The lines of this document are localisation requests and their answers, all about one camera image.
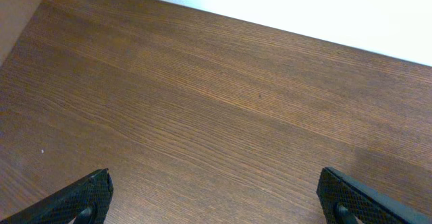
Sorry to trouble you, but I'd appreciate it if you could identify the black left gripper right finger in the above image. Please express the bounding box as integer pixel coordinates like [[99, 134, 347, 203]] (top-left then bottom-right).
[[317, 167, 431, 224]]

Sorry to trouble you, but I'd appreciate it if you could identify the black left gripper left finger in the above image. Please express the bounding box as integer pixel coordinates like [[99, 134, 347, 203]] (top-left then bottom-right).
[[1, 169, 113, 224]]

